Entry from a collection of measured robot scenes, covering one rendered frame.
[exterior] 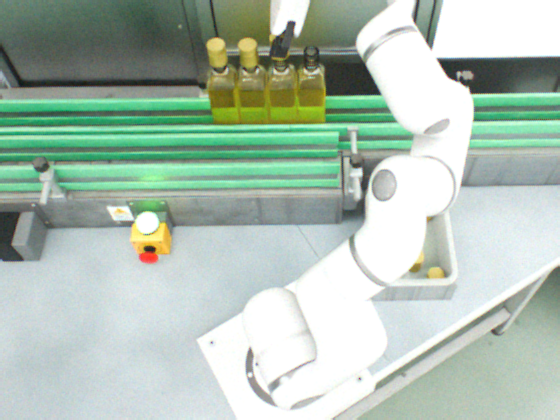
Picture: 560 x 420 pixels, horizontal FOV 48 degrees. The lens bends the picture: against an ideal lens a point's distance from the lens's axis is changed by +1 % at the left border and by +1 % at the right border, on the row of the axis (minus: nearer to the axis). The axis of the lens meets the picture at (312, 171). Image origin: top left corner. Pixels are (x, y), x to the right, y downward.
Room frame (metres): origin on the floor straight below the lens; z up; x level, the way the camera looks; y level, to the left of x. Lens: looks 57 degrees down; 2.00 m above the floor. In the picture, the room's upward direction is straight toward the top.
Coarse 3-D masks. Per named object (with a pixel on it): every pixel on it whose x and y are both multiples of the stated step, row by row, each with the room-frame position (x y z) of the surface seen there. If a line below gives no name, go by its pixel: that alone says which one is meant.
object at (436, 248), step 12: (444, 216) 0.65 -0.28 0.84; (432, 228) 0.66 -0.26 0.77; (444, 228) 0.62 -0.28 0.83; (432, 240) 0.63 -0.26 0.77; (444, 240) 0.60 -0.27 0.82; (432, 252) 0.60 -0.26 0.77; (444, 252) 0.58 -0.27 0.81; (432, 264) 0.57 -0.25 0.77; (444, 264) 0.56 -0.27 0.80; (456, 264) 0.54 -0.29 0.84; (408, 276) 0.54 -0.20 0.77; (420, 276) 0.54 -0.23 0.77; (456, 276) 0.51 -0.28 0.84
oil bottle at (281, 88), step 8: (272, 64) 0.84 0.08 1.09; (288, 64) 0.84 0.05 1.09; (272, 72) 0.82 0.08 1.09; (288, 72) 0.82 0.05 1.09; (272, 80) 0.81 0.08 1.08; (280, 80) 0.81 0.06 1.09; (288, 80) 0.81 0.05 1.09; (272, 88) 0.80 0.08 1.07; (280, 88) 0.80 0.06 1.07; (288, 88) 0.80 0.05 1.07; (272, 96) 0.80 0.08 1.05; (280, 96) 0.80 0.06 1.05; (288, 96) 0.80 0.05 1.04; (272, 104) 0.80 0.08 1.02; (280, 104) 0.80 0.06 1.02; (288, 104) 0.80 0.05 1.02; (272, 112) 0.80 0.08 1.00; (280, 112) 0.80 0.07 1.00; (288, 112) 0.80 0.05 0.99; (296, 112) 0.81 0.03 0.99; (272, 120) 0.80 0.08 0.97; (280, 120) 0.80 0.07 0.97; (288, 120) 0.80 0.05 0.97; (296, 120) 0.81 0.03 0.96
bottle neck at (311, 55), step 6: (306, 48) 0.84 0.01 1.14; (312, 48) 0.84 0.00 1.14; (318, 48) 0.84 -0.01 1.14; (306, 54) 0.82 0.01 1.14; (312, 54) 0.84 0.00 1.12; (318, 54) 0.82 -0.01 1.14; (306, 60) 0.82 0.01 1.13; (312, 60) 0.82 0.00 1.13; (318, 60) 0.82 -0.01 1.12; (306, 66) 0.82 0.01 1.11; (312, 66) 0.81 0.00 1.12; (318, 66) 0.82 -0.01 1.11; (306, 72) 0.82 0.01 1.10; (312, 72) 0.82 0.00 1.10
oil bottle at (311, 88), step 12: (300, 72) 0.82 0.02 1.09; (324, 72) 0.83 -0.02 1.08; (300, 84) 0.80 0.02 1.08; (312, 84) 0.80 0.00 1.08; (324, 84) 0.81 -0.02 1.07; (300, 96) 0.80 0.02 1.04; (312, 96) 0.80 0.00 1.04; (324, 96) 0.80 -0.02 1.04; (300, 108) 0.80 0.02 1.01; (312, 108) 0.80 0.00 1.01; (324, 108) 0.80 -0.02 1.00; (300, 120) 0.80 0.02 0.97; (312, 120) 0.80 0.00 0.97; (324, 120) 0.80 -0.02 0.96
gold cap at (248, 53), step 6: (240, 42) 0.83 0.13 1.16; (246, 42) 0.83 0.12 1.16; (252, 42) 0.83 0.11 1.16; (240, 48) 0.82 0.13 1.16; (246, 48) 0.82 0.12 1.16; (252, 48) 0.82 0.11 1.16; (240, 54) 0.82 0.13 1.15; (246, 54) 0.81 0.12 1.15; (252, 54) 0.81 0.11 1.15; (240, 60) 0.82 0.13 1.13; (246, 60) 0.81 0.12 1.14; (252, 60) 0.81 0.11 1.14; (258, 60) 0.82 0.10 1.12; (246, 66) 0.81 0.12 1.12; (252, 66) 0.81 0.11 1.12
